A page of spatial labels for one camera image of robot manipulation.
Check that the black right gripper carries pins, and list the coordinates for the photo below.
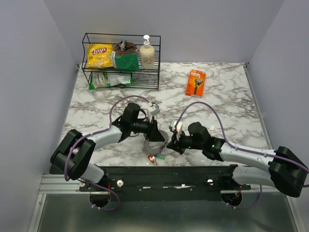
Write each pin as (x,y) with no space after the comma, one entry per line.
(175,144)

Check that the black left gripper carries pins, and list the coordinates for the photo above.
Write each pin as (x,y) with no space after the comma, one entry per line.
(153,133)

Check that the silver disc keyring holder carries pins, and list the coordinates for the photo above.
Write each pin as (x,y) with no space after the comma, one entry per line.
(155,147)

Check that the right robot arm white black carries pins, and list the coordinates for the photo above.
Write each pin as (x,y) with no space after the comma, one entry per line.
(279,168)

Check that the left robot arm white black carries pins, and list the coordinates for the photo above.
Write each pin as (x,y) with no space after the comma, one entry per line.
(74,152)

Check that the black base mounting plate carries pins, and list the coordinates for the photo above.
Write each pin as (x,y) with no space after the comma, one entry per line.
(163,183)

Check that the orange razor box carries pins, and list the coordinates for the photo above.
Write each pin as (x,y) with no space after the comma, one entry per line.
(195,85)

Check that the green white snack bag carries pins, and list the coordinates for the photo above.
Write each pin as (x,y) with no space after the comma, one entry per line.
(105,79)

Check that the cream soap pump bottle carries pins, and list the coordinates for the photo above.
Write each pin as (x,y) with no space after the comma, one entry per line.
(147,54)

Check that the green brown snack bag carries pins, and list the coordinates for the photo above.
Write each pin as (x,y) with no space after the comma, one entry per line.
(125,56)

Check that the yellow Lays chips bag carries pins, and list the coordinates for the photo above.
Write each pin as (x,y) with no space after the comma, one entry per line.
(99,56)

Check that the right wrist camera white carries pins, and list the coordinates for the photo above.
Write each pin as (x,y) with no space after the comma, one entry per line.
(176,127)

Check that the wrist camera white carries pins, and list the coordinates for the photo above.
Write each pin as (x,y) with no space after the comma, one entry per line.
(176,127)
(151,109)

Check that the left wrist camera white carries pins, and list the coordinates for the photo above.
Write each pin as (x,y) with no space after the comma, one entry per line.
(151,109)

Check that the black wire shelf rack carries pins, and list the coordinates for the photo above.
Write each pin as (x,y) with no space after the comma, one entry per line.
(141,78)

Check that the aluminium frame rail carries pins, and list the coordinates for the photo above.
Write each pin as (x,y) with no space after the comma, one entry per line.
(56,184)

